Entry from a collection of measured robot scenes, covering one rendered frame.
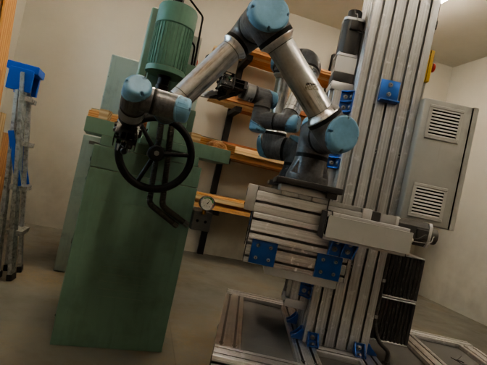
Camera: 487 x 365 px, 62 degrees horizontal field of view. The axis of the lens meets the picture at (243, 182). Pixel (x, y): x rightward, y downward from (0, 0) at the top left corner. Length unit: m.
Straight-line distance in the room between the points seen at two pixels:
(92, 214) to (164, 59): 0.71
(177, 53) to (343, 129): 0.88
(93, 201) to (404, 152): 1.22
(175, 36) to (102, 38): 2.53
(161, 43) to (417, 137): 1.11
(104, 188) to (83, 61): 2.73
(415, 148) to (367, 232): 0.47
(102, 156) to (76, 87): 2.62
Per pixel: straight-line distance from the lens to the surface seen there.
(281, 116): 1.72
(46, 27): 4.44
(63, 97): 4.27
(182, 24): 1.89
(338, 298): 1.65
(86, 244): 1.72
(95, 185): 1.69
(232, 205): 3.76
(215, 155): 1.74
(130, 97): 1.14
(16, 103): 2.51
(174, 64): 1.84
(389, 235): 1.33
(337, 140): 1.27
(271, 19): 1.25
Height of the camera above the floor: 0.75
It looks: 1 degrees up
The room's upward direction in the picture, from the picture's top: 12 degrees clockwise
